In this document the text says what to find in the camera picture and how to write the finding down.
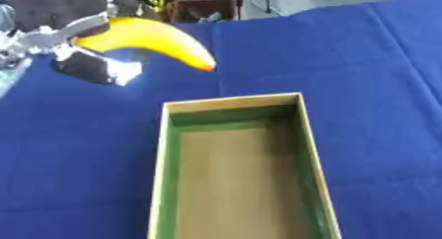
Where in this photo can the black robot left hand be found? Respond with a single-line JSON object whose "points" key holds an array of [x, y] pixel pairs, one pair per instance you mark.
{"points": [[52, 6]]}

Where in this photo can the yellow toy banana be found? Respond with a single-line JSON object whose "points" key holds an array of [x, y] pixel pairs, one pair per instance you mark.
{"points": [[144, 34]]}

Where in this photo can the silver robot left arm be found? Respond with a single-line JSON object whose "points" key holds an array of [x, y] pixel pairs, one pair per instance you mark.
{"points": [[8, 62]]}

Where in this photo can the brown cardboard box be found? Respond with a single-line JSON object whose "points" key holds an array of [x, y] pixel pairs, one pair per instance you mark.
{"points": [[198, 9]]}

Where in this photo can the cardboard box with green inside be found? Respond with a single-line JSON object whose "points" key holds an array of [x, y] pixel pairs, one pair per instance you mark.
{"points": [[239, 180]]}

